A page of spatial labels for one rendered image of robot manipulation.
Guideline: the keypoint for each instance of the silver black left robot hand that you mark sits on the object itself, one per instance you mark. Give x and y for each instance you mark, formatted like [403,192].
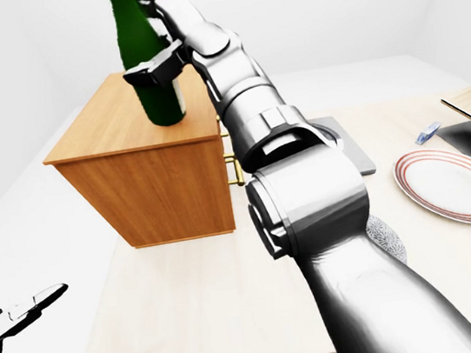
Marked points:
[17,312]

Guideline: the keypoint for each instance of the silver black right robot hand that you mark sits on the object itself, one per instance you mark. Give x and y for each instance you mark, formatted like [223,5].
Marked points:
[197,28]

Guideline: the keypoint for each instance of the green wine bottle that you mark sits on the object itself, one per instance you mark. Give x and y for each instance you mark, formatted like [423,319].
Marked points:
[131,28]

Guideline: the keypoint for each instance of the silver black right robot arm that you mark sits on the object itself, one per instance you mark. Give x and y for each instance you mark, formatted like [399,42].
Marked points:
[309,201]

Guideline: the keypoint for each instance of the wooden cabinet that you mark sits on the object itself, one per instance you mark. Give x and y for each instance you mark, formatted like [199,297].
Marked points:
[144,185]

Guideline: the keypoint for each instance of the small blue white packet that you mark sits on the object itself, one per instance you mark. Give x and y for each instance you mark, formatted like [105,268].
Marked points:
[428,133]

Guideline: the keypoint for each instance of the patterned bowl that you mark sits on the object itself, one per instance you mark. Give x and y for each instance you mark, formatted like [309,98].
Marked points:
[387,238]

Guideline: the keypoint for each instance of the white plate with red rings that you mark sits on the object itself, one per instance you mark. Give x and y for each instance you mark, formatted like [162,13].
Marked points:
[452,185]

